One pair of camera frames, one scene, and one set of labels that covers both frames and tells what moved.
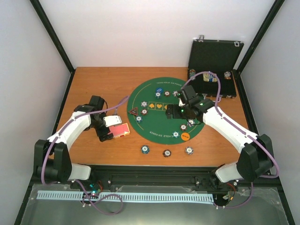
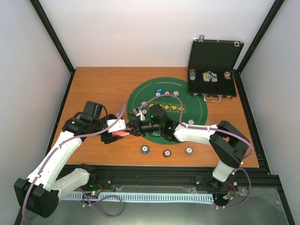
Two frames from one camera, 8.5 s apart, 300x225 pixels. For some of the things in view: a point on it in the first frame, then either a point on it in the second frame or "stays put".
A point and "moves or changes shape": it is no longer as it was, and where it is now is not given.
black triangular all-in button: [134, 111] stays put
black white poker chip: [189, 150] stays put
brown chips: [167, 93] stays put
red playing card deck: [119, 130] moves or changes shape
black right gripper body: [182, 114] to [151, 127]
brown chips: [144, 111] stays put
